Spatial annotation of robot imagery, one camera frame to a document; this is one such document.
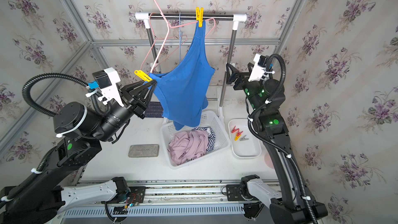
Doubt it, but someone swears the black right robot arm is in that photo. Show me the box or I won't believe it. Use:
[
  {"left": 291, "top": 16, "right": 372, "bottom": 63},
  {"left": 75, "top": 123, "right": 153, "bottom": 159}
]
[{"left": 226, "top": 54, "right": 328, "bottom": 224}]

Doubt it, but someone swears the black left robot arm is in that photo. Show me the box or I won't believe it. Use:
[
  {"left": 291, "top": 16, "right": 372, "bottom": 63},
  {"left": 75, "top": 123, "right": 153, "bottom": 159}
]
[{"left": 1, "top": 71, "right": 157, "bottom": 224}]

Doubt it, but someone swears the pink wire hanger blue top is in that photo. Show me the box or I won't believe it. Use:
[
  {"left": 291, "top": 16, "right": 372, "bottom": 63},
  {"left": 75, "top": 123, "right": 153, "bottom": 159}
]
[{"left": 149, "top": 0, "right": 217, "bottom": 75}]

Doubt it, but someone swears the grey rectangular sponge pad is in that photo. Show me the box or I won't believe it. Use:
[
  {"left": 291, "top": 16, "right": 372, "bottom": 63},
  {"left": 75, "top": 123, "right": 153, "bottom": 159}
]
[{"left": 128, "top": 144, "right": 160, "bottom": 158}]

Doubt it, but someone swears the light blue wire hanger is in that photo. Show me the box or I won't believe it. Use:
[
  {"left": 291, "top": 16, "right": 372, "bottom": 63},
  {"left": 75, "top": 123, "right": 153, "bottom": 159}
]
[{"left": 178, "top": 12, "right": 182, "bottom": 65}]

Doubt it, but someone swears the white plastic tray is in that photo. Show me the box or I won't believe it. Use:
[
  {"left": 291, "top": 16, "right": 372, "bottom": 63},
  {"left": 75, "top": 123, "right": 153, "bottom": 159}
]
[{"left": 228, "top": 119, "right": 262, "bottom": 159}]

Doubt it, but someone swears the pink pen cup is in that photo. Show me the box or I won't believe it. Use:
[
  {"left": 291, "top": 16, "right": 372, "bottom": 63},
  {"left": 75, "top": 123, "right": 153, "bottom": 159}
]
[{"left": 264, "top": 153, "right": 275, "bottom": 170}]

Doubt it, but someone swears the pink wire hanger striped top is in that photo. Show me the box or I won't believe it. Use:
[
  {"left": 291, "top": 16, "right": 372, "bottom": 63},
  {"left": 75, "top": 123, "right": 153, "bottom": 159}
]
[{"left": 135, "top": 12, "right": 195, "bottom": 72}]

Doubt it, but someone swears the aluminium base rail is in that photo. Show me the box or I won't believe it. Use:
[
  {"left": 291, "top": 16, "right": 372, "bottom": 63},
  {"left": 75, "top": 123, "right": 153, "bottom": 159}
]
[{"left": 54, "top": 178, "right": 315, "bottom": 220}]

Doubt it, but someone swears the white perforated plastic basket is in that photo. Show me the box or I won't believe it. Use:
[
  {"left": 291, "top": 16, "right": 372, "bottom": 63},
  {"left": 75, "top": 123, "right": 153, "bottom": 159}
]
[{"left": 160, "top": 111, "right": 231, "bottom": 170}]

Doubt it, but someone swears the white metal clothes rack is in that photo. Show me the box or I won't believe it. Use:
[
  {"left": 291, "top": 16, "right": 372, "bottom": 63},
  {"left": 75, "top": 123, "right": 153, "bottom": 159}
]
[{"left": 135, "top": 11, "right": 248, "bottom": 125}]

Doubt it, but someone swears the blue white striped tank top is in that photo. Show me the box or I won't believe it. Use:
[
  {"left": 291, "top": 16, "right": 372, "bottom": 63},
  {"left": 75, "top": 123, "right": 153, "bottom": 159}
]
[{"left": 191, "top": 127, "right": 216, "bottom": 153}]

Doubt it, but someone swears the yellow clothespin blue top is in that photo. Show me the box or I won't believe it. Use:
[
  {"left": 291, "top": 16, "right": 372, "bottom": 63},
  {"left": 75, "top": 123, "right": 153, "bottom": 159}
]
[
  {"left": 195, "top": 7, "right": 204, "bottom": 28},
  {"left": 134, "top": 70, "right": 152, "bottom": 82}
]

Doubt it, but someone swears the pink tank top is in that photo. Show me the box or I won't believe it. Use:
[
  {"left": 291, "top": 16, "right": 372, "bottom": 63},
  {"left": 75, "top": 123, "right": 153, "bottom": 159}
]
[{"left": 168, "top": 130, "right": 209, "bottom": 166}]

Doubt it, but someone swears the grey clothespin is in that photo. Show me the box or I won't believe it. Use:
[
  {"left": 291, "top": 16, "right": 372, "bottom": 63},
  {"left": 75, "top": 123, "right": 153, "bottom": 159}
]
[{"left": 239, "top": 135, "right": 249, "bottom": 141}]

